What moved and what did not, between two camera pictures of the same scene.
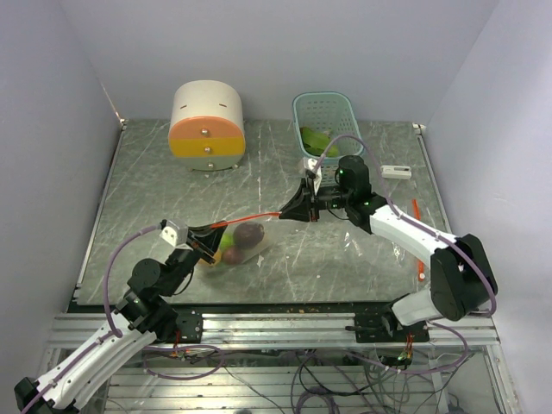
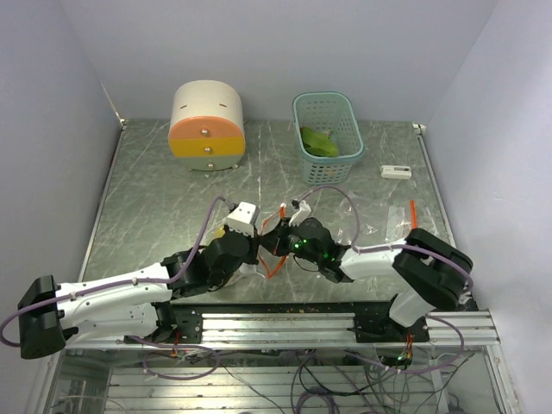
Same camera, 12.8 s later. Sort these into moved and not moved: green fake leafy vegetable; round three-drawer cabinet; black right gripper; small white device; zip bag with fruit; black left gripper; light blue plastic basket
Moved: black left gripper; zip bag with fruit; black right gripper
Not moved: small white device; green fake leafy vegetable; round three-drawer cabinet; light blue plastic basket
